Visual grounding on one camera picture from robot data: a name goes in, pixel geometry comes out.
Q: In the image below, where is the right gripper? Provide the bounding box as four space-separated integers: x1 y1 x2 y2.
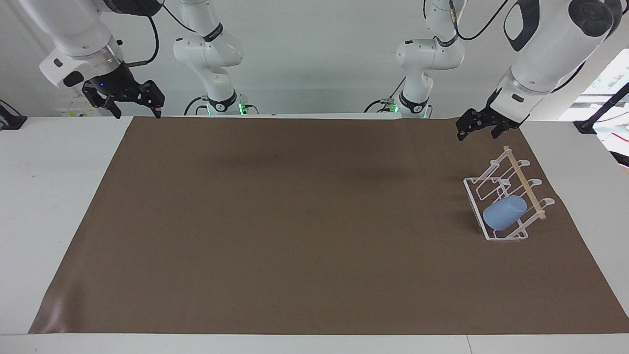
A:
82 64 166 120

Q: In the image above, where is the black cable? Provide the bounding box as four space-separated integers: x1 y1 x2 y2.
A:
448 0 512 42
184 95 210 117
122 11 161 68
161 4 198 34
364 76 408 114

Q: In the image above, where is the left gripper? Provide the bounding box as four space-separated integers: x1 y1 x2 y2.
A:
456 93 522 142

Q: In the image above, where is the light blue cup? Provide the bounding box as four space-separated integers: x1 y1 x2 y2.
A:
483 195 528 232

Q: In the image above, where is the white wire cup holder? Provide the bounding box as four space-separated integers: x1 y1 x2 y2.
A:
463 145 556 242

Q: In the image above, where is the black stand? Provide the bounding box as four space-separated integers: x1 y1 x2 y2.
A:
0 99 28 131
572 83 629 135

